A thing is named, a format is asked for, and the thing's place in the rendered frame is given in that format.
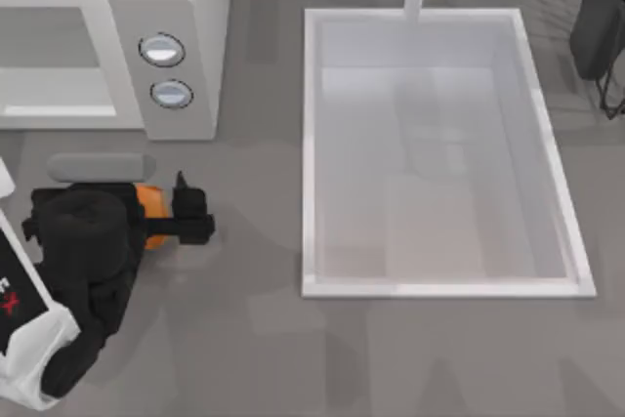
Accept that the orange round object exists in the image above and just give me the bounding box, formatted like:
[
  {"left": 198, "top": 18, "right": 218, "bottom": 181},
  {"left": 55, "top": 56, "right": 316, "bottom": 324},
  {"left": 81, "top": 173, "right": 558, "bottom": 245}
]
[{"left": 133, "top": 183, "right": 173, "bottom": 251}]

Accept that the large round microwave knob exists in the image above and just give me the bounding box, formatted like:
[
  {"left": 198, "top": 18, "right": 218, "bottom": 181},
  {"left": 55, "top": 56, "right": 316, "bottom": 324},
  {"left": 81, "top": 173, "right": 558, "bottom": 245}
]
[{"left": 138, "top": 31, "right": 188, "bottom": 68}]

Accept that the pale microwave door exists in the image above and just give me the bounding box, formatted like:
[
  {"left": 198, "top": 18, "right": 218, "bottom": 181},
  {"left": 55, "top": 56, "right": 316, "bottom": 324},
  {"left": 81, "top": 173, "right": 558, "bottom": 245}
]
[{"left": 0, "top": 0, "right": 148, "bottom": 132}]

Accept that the pale grey rounded box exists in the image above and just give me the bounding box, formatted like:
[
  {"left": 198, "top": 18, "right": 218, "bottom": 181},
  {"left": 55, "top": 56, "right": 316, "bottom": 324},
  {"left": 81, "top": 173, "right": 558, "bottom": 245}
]
[{"left": 46, "top": 152, "right": 156, "bottom": 183}]

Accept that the white sink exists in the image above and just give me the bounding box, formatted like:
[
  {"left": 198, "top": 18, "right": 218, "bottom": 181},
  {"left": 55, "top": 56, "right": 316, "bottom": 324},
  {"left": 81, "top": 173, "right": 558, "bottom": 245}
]
[{"left": 300, "top": 7, "right": 599, "bottom": 300}]

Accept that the black stand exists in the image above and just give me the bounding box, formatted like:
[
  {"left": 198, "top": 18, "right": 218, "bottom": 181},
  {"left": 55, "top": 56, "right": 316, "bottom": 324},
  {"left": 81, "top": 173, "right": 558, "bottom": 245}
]
[{"left": 569, "top": 0, "right": 625, "bottom": 121}]

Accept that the small round microwave knob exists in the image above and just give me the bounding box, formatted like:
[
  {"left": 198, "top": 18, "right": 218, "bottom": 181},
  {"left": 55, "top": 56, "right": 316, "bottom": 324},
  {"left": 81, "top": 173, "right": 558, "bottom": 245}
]
[{"left": 148, "top": 77, "right": 195, "bottom": 110}]

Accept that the pale microwave oven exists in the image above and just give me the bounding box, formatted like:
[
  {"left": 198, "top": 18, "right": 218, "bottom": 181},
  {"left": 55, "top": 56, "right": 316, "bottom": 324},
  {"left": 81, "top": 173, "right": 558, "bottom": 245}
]
[{"left": 0, "top": 0, "right": 231, "bottom": 143}]

